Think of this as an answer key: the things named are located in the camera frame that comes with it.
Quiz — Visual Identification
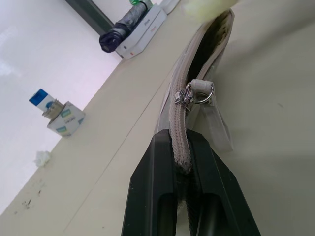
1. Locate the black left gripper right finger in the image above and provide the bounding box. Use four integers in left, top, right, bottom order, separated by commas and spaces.
183, 129, 262, 236

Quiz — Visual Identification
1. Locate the yellow highlighter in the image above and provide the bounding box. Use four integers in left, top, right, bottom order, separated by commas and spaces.
185, 0, 241, 22

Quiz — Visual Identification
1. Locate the blue and white carton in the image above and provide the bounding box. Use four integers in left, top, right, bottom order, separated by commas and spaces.
29, 88, 53, 110

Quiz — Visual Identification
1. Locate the crumpled white tissue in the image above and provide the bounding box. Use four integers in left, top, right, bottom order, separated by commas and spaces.
33, 150, 51, 168

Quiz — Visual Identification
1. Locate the white phone box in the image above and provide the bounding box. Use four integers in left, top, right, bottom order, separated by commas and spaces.
115, 4, 167, 59

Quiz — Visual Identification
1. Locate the dark folded umbrella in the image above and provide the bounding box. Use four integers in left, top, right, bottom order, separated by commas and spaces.
99, 0, 155, 53

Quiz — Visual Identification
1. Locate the small white printed box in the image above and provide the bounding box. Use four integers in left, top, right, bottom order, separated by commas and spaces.
47, 100, 86, 139

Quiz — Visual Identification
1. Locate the dark grey metal post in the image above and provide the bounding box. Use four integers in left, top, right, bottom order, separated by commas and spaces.
64, 0, 116, 36

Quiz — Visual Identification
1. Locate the beige grid zip pouch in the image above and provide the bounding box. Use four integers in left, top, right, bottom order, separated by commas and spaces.
153, 8, 236, 175

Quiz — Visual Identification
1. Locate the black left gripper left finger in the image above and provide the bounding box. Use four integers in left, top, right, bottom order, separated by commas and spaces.
121, 129, 184, 236

